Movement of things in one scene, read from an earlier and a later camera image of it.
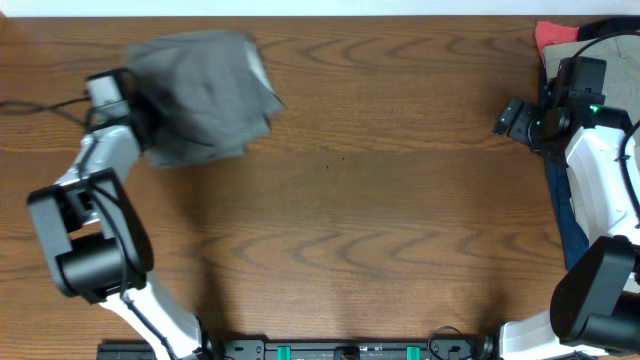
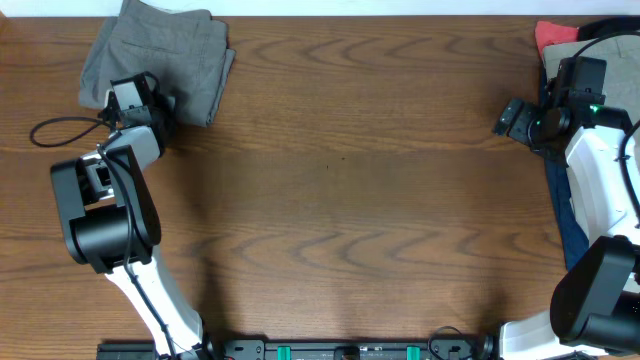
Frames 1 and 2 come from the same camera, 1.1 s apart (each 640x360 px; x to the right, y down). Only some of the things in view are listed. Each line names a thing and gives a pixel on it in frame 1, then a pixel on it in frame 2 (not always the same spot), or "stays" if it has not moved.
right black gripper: (519, 129) stays
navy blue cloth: (574, 244) stays
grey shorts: (219, 96) -> (187, 51)
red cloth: (548, 34) stays
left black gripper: (145, 98) -> (168, 98)
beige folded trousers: (621, 54) stays
